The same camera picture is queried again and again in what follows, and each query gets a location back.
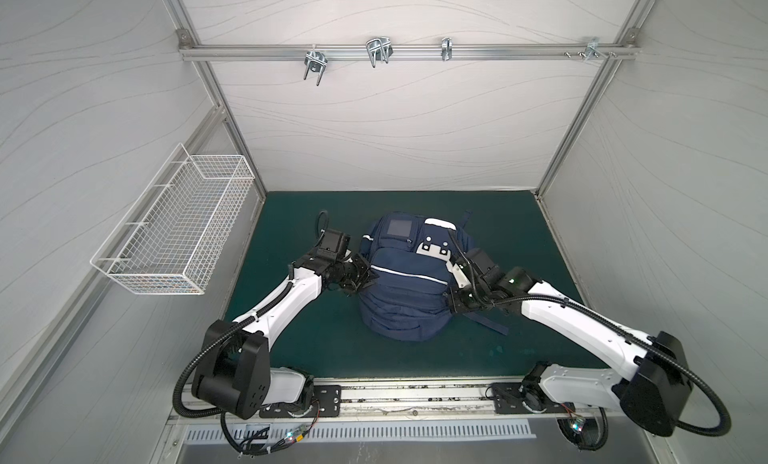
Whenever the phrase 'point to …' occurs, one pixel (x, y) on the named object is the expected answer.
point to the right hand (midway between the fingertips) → (451, 293)
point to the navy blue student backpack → (407, 301)
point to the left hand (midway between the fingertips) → (383, 270)
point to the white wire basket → (184, 232)
